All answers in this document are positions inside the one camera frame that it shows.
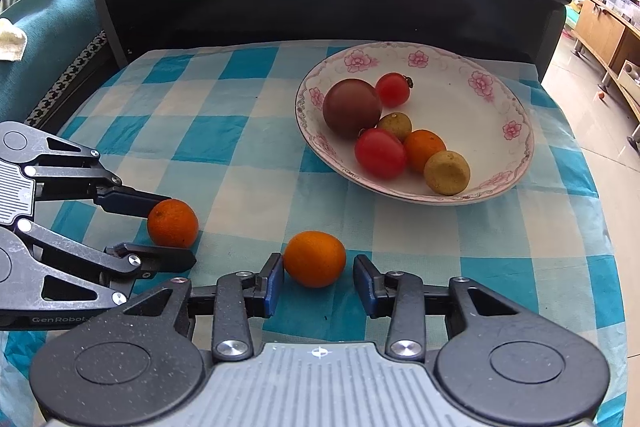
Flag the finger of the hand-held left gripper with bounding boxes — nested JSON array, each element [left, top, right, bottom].
[[15, 218, 197, 310], [22, 131, 173, 215]]

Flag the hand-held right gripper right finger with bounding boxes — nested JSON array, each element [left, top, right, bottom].
[[352, 254, 524, 362]]

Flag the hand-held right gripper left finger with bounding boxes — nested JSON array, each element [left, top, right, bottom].
[[117, 253, 286, 362]]

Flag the orange mandarin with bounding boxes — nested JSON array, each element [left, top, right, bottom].
[[147, 200, 199, 249], [283, 231, 347, 289], [403, 129, 447, 174]]

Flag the red cherry tomato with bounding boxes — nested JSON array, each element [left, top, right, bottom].
[[354, 128, 407, 180], [375, 72, 414, 108]]

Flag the brown longan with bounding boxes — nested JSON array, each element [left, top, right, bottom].
[[376, 112, 413, 142], [424, 150, 471, 196]]

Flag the dark purple round fruit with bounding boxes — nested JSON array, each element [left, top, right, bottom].
[[322, 78, 383, 139]]

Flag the white floral bowl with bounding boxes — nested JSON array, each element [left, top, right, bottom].
[[295, 41, 535, 206]]

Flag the blue white checked tablecloth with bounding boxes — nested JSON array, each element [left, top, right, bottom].
[[0, 39, 629, 427]]

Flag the cream towel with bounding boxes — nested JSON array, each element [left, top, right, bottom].
[[0, 19, 27, 62]]

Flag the teal blanket houndstooth border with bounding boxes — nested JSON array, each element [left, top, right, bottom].
[[0, 0, 132, 132]]

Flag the white storage drawer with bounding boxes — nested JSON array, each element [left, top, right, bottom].
[[617, 59, 640, 108]]

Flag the wooden media cabinet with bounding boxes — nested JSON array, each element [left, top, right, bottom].
[[570, 0, 640, 124]]

